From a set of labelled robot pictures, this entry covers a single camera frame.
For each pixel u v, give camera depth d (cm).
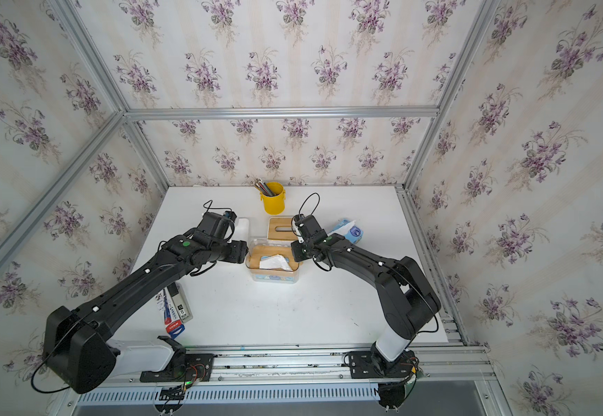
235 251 73
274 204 108
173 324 80
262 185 99
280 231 100
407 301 45
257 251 90
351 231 96
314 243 67
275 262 85
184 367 67
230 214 73
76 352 38
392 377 70
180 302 82
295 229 80
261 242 90
